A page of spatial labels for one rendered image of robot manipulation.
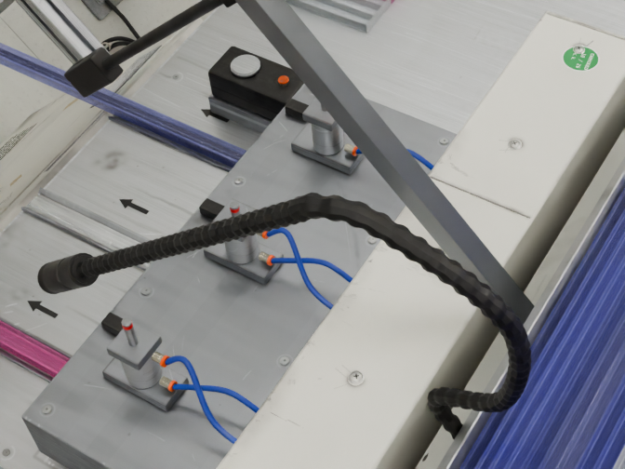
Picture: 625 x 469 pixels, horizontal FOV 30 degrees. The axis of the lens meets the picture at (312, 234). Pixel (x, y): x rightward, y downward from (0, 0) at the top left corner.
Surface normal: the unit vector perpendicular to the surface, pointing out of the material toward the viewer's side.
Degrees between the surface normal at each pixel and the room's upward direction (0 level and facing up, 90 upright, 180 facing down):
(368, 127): 0
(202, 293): 47
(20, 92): 0
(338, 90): 0
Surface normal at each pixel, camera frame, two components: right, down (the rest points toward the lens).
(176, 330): -0.07, -0.61
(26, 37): 0.58, -0.14
